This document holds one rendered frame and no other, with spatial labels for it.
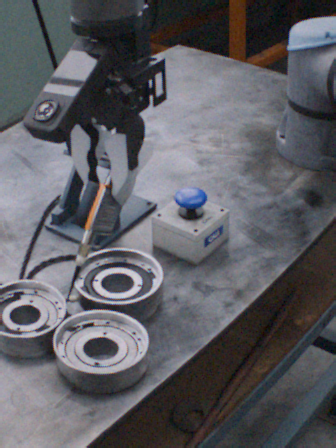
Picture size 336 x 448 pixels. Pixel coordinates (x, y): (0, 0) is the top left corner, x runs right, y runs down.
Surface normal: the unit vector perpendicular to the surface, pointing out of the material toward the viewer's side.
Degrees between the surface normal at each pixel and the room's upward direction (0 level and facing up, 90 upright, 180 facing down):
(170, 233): 90
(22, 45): 90
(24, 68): 90
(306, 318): 0
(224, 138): 0
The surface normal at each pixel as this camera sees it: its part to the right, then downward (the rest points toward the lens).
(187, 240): -0.62, 0.45
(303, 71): -0.81, 0.34
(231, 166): -0.01, -0.82
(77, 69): -0.30, -0.46
